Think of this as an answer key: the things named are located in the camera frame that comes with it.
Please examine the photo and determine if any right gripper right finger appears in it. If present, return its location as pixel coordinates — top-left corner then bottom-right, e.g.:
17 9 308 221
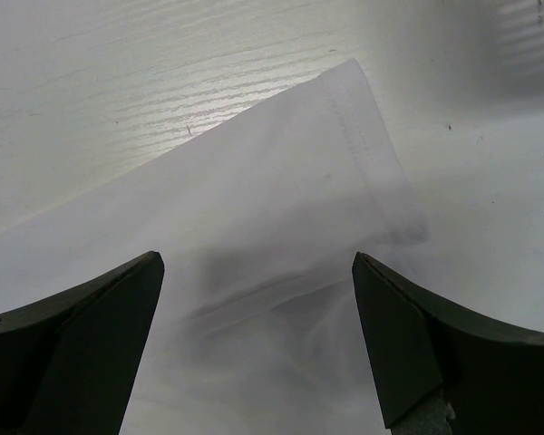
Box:
352 253 544 434

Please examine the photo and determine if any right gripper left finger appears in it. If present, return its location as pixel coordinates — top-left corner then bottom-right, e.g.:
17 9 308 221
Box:
0 251 164 434

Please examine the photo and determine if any white t shirt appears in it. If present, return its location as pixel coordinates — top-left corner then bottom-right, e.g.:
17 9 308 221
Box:
0 60 428 434

